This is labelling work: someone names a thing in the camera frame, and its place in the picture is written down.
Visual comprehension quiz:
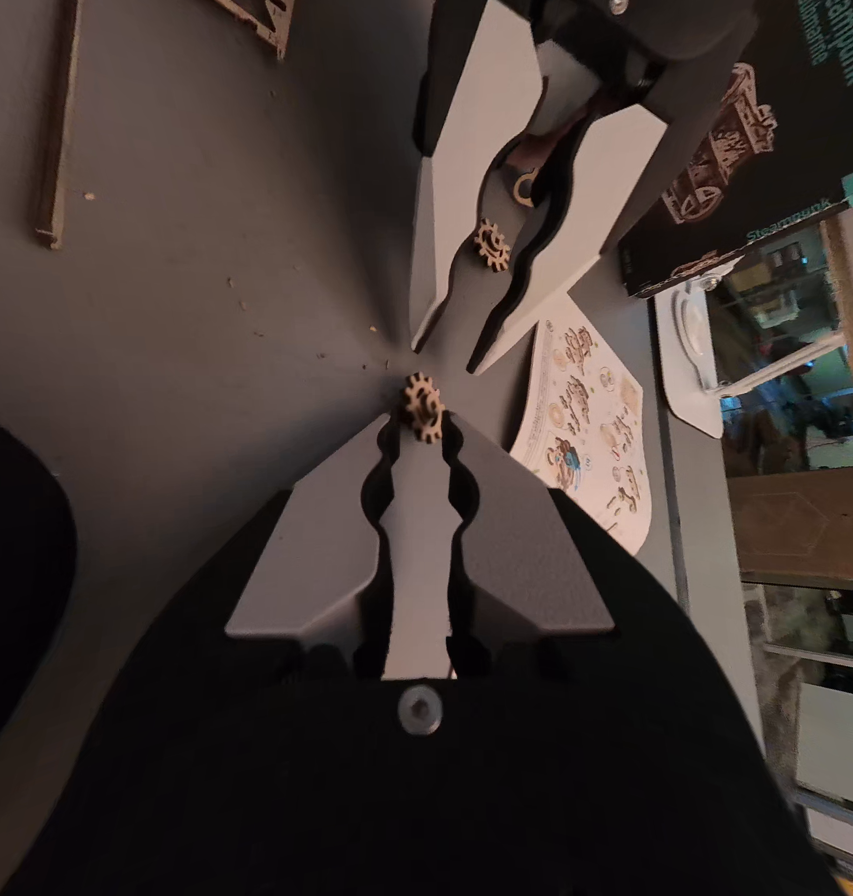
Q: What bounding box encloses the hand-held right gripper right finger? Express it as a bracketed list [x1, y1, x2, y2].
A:
[444, 413, 615, 639]

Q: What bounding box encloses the thin wooden strip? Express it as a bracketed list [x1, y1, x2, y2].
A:
[33, 0, 83, 251]

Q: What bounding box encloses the white stand base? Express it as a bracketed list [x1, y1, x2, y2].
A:
[654, 280, 849, 441]

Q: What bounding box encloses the black and teal product box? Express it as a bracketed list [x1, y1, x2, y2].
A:
[619, 0, 853, 298]

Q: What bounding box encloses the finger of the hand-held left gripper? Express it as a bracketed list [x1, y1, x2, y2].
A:
[409, 0, 546, 354]
[466, 104, 670, 375]

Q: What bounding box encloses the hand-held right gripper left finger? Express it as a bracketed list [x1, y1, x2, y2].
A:
[225, 413, 399, 639]

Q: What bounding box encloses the wooden gear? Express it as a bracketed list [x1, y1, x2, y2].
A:
[400, 372, 447, 445]
[472, 218, 513, 273]

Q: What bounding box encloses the person's left hand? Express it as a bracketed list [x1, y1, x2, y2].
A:
[507, 115, 583, 175]

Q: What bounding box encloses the illustrated instruction booklet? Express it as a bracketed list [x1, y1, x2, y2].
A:
[510, 297, 653, 557]

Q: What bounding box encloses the laser-cut wooden parts sheet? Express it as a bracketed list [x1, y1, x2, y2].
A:
[213, 0, 291, 60]

